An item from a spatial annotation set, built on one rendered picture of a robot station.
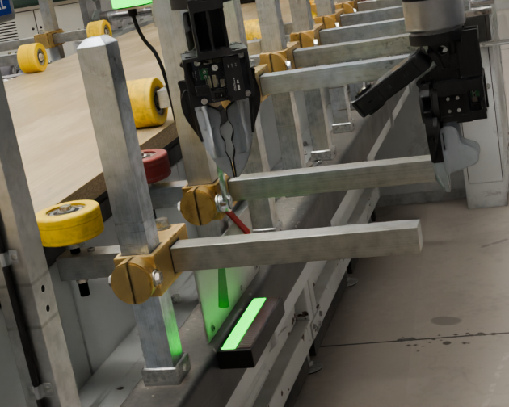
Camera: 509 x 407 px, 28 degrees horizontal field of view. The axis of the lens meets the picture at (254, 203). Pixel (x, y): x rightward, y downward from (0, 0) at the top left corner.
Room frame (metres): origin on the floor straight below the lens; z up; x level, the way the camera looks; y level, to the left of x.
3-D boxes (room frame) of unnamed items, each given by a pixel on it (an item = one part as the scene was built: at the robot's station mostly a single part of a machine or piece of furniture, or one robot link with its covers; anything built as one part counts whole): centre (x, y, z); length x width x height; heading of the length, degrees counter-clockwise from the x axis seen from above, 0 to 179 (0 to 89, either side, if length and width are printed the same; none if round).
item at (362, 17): (2.32, -0.31, 0.95); 0.50 x 0.04 x 0.04; 73
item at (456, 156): (1.27, -0.27, 0.86); 0.06 x 0.03 x 0.09; 73
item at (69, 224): (1.18, 0.22, 0.85); 0.08 x 0.08 x 0.11
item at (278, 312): (1.26, 0.03, 0.68); 0.22 x 0.05 x 0.05; 163
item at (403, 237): (1.12, 0.03, 0.84); 0.44 x 0.03 x 0.04; 73
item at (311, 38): (2.09, -0.17, 0.95); 0.14 x 0.06 x 0.05; 163
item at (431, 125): (1.27, -0.24, 0.90); 0.05 x 0.02 x 0.09; 163
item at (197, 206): (1.37, 0.06, 0.85); 0.14 x 0.06 x 0.05; 163
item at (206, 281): (1.31, 0.05, 0.75); 0.26 x 0.01 x 0.10; 163
